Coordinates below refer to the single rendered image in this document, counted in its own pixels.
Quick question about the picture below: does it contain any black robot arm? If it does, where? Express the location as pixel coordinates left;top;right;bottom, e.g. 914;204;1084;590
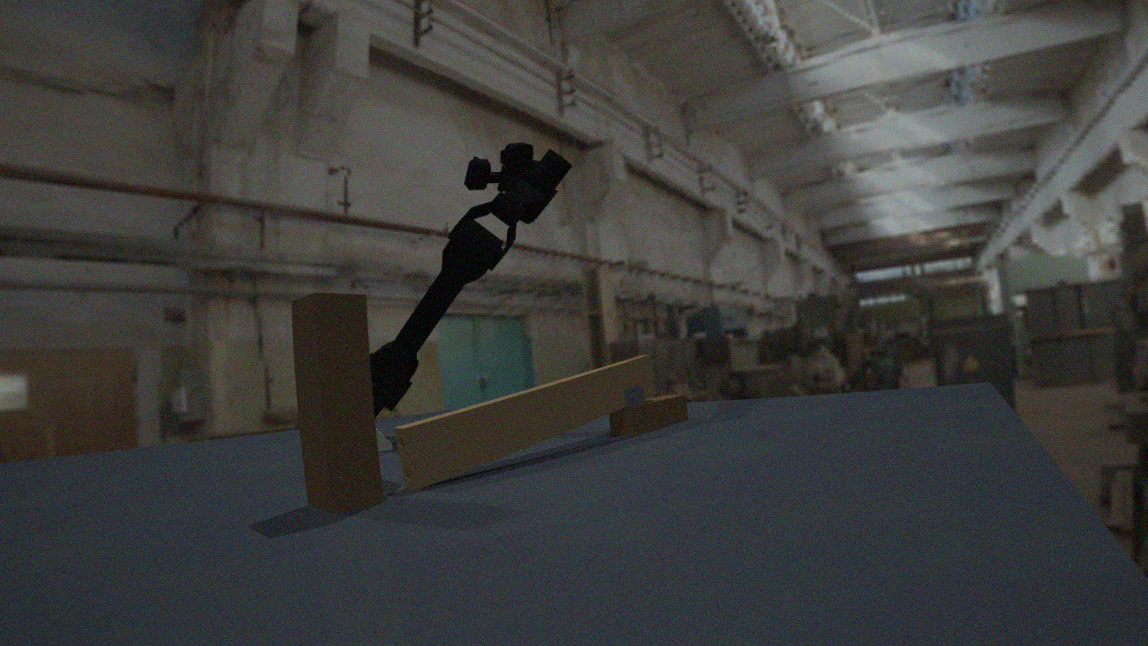
370;142;572;418

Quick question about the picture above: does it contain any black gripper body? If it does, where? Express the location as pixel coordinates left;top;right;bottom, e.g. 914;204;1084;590
464;159;540;192

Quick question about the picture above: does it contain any long wooden rail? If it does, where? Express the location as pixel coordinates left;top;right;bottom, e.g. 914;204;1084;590
393;355;656;491

